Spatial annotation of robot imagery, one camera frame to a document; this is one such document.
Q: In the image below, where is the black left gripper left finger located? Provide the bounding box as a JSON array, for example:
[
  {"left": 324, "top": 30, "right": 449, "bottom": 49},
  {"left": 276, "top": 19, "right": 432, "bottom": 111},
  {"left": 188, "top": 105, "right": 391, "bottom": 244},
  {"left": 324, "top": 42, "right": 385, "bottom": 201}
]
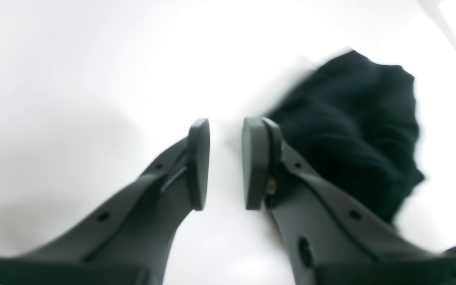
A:
[{"left": 0, "top": 118, "right": 210, "bottom": 285}]

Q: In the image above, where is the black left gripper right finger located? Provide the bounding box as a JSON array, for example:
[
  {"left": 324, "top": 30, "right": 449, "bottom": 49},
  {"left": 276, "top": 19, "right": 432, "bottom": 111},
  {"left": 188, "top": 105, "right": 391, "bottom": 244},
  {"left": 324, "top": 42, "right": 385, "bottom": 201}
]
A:
[{"left": 242, "top": 118, "right": 456, "bottom": 285}]

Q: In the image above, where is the black T-shirt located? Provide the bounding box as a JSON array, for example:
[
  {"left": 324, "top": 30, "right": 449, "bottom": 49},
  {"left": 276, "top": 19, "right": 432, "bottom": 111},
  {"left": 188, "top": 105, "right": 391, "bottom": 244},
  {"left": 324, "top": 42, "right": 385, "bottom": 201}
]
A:
[{"left": 268, "top": 50, "right": 425, "bottom": 225}]

